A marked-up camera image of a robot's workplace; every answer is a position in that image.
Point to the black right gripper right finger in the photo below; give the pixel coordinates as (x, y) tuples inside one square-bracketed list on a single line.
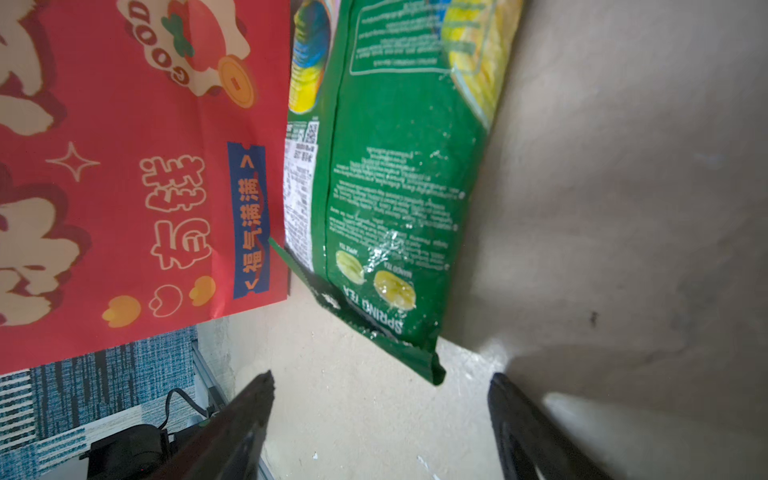
[(529, 444)]

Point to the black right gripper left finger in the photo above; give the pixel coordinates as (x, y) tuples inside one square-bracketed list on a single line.
[(230, 446)]

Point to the green snack bag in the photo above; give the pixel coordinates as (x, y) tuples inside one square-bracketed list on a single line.
[(390, 107)]

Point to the red paper gift bag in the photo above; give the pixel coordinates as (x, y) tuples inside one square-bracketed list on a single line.
[(141, 169)]

